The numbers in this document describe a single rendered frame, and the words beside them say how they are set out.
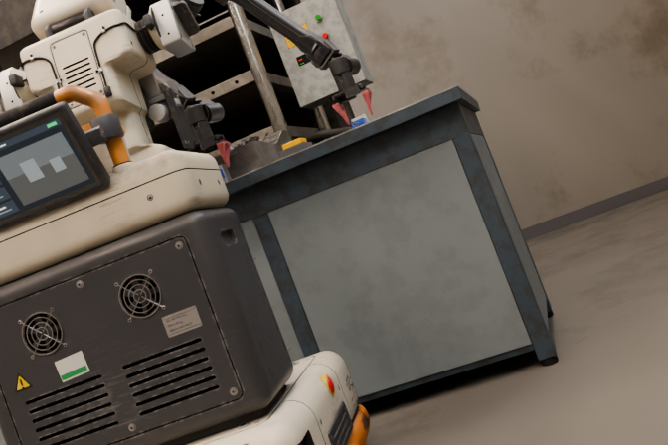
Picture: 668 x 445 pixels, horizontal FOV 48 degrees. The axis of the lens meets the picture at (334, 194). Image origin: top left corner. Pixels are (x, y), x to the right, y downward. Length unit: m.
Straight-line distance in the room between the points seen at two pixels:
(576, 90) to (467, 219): 3.30
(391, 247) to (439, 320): 0.25
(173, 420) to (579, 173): 4.16
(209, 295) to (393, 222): 0.86
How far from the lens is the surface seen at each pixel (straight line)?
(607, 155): 5.33
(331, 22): 3.13
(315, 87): 3.11
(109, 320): 1.48
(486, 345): 2.16
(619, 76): 5.39
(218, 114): 2.31
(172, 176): 1.41
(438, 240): 2.12
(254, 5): 2.38
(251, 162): 2.26
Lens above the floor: 0.57
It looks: 2 degrees up
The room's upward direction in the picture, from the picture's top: 21 degrees counter-clockwise
